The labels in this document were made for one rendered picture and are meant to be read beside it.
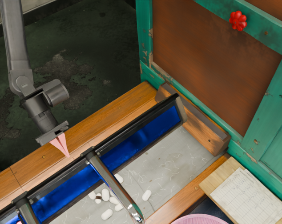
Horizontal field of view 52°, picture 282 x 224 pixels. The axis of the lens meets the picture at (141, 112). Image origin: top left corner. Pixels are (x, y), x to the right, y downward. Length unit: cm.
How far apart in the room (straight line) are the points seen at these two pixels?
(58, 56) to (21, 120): 64
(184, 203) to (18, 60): 63
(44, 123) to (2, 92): 154
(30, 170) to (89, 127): 24
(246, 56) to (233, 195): 42
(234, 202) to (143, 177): 29
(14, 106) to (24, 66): 140
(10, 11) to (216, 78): 60
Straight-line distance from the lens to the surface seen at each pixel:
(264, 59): 70
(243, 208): 92
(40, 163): 103
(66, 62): 242
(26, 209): 58
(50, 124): 87
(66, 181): 60
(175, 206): 91
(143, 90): 112
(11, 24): 92
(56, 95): 89
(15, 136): 211
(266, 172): 93
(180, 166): 98
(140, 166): 98
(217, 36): 76
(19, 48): 90
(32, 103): 87
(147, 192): 92
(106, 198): 93
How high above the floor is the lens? 163
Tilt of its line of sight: 55 degrees down
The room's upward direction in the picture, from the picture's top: 4 degrees counter-clockwise
